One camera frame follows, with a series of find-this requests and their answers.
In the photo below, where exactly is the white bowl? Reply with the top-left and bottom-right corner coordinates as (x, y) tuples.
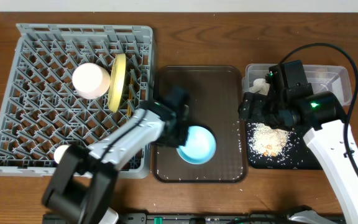
(72, 63), (110, 100)

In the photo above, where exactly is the white tissue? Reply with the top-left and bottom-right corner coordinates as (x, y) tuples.
(249, 78), (270, 95)

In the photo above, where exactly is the black waste tray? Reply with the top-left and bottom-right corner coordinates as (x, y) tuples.
(246, 123), (321, 170)

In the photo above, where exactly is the clear plastic waste bin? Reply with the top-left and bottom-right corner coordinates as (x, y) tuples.
(242, 63), (352, 106)

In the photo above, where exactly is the blue bowl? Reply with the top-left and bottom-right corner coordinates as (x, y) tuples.
(177, 126), (217, 165)

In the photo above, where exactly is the white cup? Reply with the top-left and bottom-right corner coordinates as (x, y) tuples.
(53, 145), (70, 164)

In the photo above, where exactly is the black equipment at table edge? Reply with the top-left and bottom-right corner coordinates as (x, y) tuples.
(101, 206), (346, 224)

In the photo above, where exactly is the grey dishwasher rack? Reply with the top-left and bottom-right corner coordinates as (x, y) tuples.
(0, 24), (156, 177)

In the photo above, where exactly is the pile of rice and nuts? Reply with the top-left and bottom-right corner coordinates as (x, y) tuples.
(249, 123), (290, 157)

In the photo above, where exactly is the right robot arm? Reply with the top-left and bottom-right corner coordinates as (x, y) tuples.
(238, 60), (358, 223)

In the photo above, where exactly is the brown serving tray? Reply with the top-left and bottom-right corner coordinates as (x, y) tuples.
(153, 65), (248, 183)

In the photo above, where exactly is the yellow plate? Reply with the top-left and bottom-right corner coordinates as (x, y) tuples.
(108, 54), (126, 113)

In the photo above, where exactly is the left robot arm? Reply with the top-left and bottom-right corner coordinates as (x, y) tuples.
(42, 86), (189, 223)

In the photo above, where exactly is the wooden chopstick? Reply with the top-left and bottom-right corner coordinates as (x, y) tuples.
(127, 78), (134, 117)

